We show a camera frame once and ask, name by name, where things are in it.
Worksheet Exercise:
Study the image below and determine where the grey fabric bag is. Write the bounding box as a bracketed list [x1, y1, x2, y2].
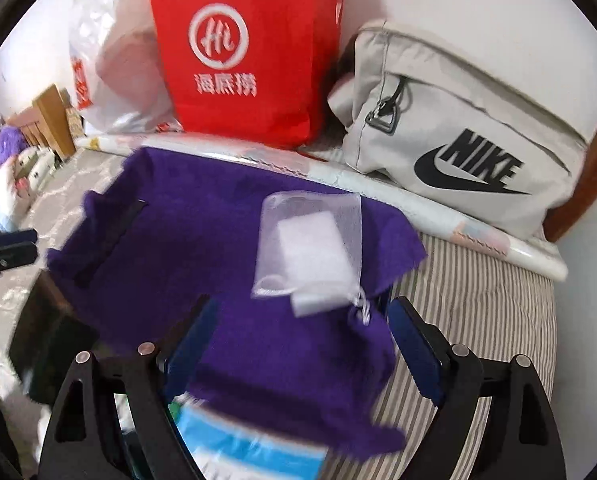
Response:
[327, 20, 591, 241]

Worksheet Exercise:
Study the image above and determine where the striped pillow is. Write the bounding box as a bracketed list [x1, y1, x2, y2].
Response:
[0, 180, 34, 233]

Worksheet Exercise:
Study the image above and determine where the wooden headboard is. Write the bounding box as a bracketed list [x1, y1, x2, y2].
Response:
[8, 85, 76, 161]

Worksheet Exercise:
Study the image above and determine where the blue and white tissue box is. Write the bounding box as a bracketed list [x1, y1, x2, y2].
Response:
[166, 395, 329, 480]

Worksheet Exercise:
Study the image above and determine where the striped bed mattress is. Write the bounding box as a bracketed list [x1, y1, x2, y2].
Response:
[0, 145, 559, 480]

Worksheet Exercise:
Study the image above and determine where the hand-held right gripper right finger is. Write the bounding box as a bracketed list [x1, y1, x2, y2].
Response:
[389, 296, 569, 480]

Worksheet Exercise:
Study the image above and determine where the white rolled paper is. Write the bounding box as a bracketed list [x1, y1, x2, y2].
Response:
[81, 132, 569, 281]

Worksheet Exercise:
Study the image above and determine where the red paper shopping bag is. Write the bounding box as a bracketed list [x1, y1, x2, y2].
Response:
[147, 0, 348, 150]

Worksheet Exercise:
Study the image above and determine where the dark flat object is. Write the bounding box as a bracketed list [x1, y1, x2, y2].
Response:
[7, 275, 100, 406]

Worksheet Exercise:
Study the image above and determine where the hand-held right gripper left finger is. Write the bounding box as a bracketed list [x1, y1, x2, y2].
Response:
[38, 299, 220, 480]

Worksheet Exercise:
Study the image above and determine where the patterned cardboard box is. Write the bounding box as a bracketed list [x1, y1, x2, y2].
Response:
[66, 107, 85, 139]

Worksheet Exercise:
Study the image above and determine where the white plastic shopping bag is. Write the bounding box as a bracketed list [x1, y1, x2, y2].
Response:
[68, 0, 184, 135]

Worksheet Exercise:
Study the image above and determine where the white plush toy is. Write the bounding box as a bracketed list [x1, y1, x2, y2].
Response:
[3, 147, 55, 197]

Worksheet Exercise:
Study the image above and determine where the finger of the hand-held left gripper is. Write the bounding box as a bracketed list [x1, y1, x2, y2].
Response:
[0, 241, 38, 281]
[0, 228, 38, 248]

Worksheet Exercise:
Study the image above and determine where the white mesh drawstring pouch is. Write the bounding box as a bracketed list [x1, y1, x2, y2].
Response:
[251, 191, 372, 325]

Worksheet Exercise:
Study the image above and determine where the purple towel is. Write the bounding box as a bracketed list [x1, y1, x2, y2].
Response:
[46, 146, 427, 461]

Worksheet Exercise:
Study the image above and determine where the purple plush toy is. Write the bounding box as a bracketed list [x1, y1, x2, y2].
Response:
[0, 127, 23, 161]

